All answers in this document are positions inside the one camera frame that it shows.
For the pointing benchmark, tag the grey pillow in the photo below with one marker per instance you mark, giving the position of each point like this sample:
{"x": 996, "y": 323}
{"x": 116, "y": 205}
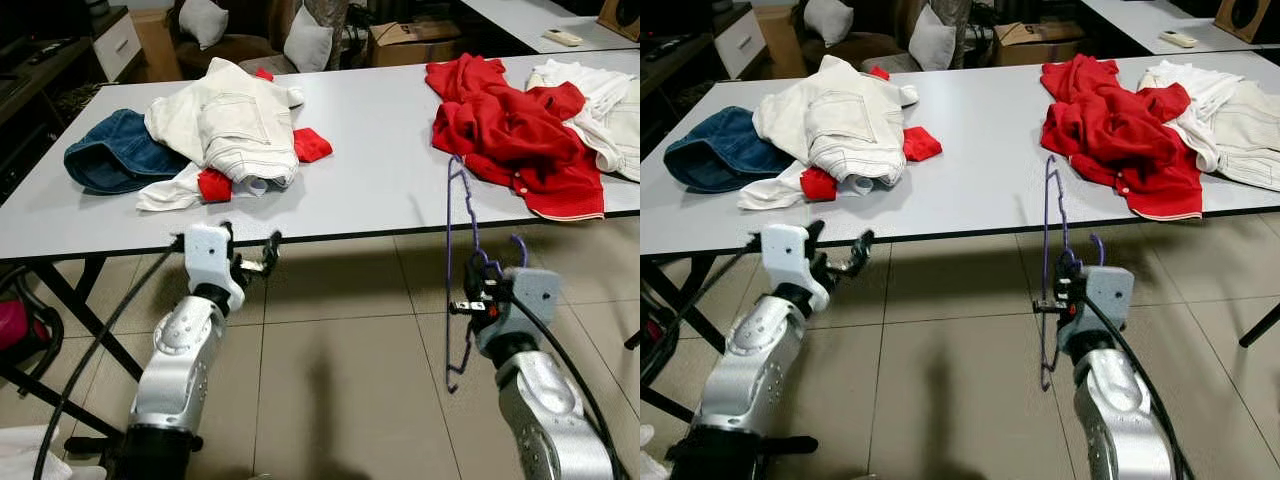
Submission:
{"x": 308, "y": 42}
{"x": 933, "y": 40}

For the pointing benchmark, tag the white garment dark stitching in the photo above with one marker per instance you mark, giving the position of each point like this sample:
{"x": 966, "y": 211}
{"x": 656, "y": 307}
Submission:
{"x": 1240, "y": 125}
{"x": 610, "y": 110}

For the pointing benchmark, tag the white side table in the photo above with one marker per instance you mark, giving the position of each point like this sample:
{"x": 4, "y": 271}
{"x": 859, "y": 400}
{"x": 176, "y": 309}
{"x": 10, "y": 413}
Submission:
{"x": 520, "y": 20}
{"x": 1140, "y": 20}

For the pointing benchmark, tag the blue jeans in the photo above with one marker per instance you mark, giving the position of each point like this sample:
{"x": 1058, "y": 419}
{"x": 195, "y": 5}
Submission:
{"x": 715, "y": 150}
{"x": 115, "y": 155}

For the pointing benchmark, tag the large red shirt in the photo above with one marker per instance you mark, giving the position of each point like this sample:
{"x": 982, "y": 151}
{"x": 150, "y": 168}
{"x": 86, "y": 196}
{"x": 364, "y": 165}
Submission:
{"x": 500, "y": 135}
{"x": 1110, "y": 135}

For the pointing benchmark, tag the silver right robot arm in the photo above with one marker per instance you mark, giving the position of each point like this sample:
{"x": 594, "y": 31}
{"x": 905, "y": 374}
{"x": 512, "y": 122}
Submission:
{"x": 545, "y": 410}
{"x": 1120, "y": 410}

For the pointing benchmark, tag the purple-blue metal hanger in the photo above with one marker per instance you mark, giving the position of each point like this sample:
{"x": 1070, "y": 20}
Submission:
{"x": 476, "y": 248}
{"x": 1068, "y": 255}

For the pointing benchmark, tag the white remote control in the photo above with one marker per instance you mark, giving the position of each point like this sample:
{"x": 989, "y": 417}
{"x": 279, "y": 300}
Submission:
{"x": 1179, "y": 39}
{"x": 563, "y": 38}

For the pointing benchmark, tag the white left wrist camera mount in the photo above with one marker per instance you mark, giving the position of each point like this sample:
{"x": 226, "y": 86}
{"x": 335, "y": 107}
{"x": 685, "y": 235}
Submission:
{"x": 785, "y": 255}
{"x": 208, "y": 255}

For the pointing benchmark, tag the white cloth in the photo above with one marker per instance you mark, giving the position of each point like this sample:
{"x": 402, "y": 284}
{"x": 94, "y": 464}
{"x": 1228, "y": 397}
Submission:
{"x": 650, "y": 455}
{"x": 25, "y": 455}

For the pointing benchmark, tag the wooden speaker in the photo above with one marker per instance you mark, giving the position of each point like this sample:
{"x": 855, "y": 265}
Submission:
{"x": 622, "y": 15}
{"x": 1250, "y": 18}

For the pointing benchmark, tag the grey table black legs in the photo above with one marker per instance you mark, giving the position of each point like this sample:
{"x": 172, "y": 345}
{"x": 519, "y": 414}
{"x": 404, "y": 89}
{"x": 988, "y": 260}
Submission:
{"x": 380, "y": 150}
{"x": 1000, "y": 150}

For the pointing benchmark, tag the white drawer unit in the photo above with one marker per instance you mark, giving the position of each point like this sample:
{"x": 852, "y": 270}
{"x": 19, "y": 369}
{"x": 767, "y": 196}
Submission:
{"x": 118, "y": 45}
{"x": 742, "y": 42}

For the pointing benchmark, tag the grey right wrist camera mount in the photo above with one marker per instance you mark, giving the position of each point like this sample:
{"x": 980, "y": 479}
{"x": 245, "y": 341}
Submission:
{"x": 535, "y": 295}
{"x": 1110, "y": 290}

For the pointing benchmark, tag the brown chair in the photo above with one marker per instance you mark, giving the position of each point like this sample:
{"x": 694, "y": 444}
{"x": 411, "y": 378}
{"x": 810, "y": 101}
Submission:
{"x": 870, "y": 50}
{"x": 245, "y": 50}

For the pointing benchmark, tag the white pillow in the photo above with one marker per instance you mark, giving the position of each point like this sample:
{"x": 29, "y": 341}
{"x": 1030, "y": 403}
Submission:
{"x": 828, "y": 22}
{"x": 203, "y": 22}

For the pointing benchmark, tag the magenta plastic object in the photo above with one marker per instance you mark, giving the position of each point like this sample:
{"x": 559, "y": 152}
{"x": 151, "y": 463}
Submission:
{"x": 650, "y": 325}
{"x": 15, "y": 325}

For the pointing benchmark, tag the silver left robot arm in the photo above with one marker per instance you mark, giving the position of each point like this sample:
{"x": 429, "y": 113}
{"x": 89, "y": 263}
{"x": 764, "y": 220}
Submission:
{"x": 180, "y": 350}
{"x": 755, "y": 350}

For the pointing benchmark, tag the small red garment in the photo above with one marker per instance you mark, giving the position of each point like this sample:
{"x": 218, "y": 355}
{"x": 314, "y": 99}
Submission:
{"x": 312, "y": 145}
{"x": 922, "y": 143}

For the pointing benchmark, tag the cardboard box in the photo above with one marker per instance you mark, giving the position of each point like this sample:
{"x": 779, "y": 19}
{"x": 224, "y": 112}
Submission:
{"x": 415, "y": 45}
{"x": 1040, "y": 45}

